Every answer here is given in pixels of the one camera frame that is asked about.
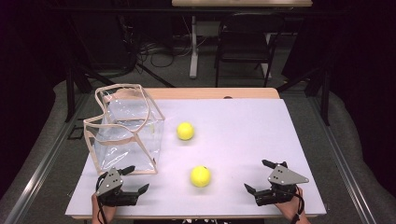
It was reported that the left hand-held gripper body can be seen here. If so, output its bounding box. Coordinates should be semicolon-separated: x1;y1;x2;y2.
94;167;140;207

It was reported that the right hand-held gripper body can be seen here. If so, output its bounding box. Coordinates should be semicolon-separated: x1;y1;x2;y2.
253;164;310;207

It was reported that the clear plastic bag beige trim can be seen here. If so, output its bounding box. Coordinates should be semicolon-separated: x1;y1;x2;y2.
83;83;166;175

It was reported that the yellow tennis ball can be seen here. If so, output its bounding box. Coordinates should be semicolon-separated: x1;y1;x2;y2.
176;121;195;141
190;165;212;189

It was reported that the person's left hand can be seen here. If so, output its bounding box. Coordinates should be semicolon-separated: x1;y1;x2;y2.
91;193;118;224

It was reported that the person's right hand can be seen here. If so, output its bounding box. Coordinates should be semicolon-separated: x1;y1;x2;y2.
275;186;308;223

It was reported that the black chair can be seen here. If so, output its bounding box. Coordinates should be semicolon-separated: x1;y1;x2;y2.
214;12;286;89

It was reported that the white desk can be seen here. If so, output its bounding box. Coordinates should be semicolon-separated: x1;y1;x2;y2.
171;0;313;79

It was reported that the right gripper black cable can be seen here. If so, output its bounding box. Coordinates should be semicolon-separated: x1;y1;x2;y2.
290;185;305;224

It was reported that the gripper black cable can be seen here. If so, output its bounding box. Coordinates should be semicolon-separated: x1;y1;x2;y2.
290;185;305;224
95;173;108;224

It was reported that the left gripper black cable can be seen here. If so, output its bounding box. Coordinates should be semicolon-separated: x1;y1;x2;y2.
95;173;108;224

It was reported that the aluminium rail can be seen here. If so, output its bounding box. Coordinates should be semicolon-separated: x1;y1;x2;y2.
309;95;377;224
3;92;92;224

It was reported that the small black frame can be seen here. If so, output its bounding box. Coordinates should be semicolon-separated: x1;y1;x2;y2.
67;124;85;141

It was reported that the black metal stand post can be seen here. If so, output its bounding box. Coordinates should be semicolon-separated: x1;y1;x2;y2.
64;69;77;123

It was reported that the cable bundle on floor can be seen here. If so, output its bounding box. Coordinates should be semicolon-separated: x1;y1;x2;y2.
136;38;194;68

